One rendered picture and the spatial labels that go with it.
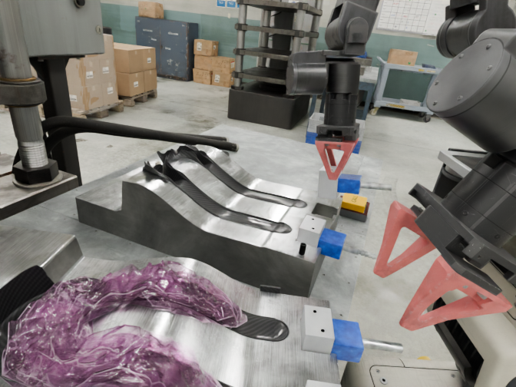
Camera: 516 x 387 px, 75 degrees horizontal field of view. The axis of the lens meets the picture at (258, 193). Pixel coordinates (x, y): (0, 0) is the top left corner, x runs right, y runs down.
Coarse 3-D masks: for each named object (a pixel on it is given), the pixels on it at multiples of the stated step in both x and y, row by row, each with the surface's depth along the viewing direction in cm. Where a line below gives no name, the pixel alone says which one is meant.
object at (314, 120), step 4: (316, 112) 398; (312, 116) 378; (316, 116) 400; (320, 116) 399; (312, 120) 366; (316, 120) 364; (320, 120) 400; (356, 120) 388; (360, 120) 387; (312, 124) 368; (316, 124) 367; (360, 124) 389; (364, 124) 368; (308, 128) 370; (312, 128) 370; (360, 128) 355; (364, 128) 353; (360, 132) 356; (360, 136) 358; (360, 140) 359
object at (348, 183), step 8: (320, 176) 63; (344, 176) 64; (352, 176) 64; (360, 176) 64; (320, 184) 64; (328, 184) 63; (336, 184) 63; (344, 184) 63; (352, 184) 62; (360, 184) 63; (368, 184) 62; (376, 184) 62; (384, 184) 62; (320, 192) 64; (328, 192) 64; (336, 192) 63; (344, 192) 63; (352, 192) 62
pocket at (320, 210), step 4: (316, 204) 71; (320, 204) 71; (316, 208) 71; (320, 208) 71; (324, 208) 71; (328, 208) 70; (332, 208) 70; (312, 212) 67; (316, 212) 72; (320, 212) 71; (324, 212) 71; (328, 212) 71; (332, 212) 70; (336, 212) 70; (320, 216) 71; (324, 216) 71; (328, 216) 71; (332, 216) 71; (332, 224) 66
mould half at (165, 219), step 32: (192, 160) 73; (224, 160) 79; (96, 192) 71; (128, 192) 62; (160, 192) 60; (224, 192) 70; (288, 192) 75; (96, 224) 69; (128, 224) 65; (160, 224) 62; (192, 224) 59; (224, 224) 61; (288, 224) 62; (192, 256) 62; (224, 256) 59; (256, 256) 56; (288, 256) 54; (320, 256) 58; (288, 288) 56
